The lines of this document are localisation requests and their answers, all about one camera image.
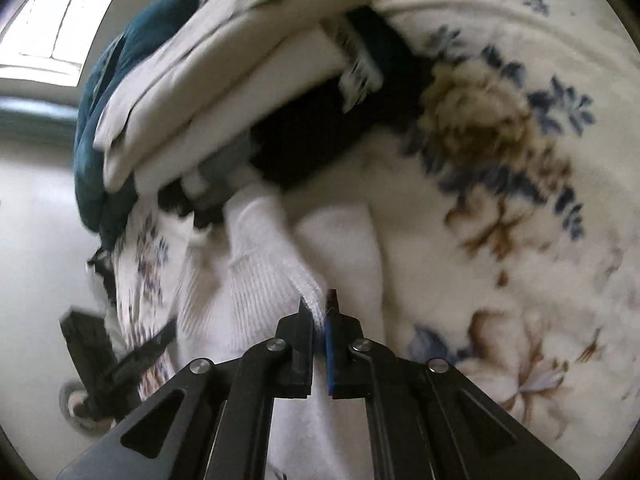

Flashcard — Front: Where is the white knit garment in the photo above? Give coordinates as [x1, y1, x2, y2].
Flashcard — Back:
[174, 179, 392, 480]

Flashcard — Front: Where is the cream folded clothes stack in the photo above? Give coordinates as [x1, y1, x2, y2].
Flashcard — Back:
[102, 0, 372, 191]

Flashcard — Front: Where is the dark teal pillow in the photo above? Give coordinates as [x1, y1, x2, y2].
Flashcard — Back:
[73, 0, 200, 252]

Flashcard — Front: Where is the floral fleece blanket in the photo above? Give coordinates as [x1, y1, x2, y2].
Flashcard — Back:
[115, 0, 639, 479]

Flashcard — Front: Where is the black folded garment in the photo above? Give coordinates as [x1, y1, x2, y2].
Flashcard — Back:
[156, 4, 436, 231]

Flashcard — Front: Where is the window with white frame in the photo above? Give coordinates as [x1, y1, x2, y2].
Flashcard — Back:
[1, 0, 112, 88]

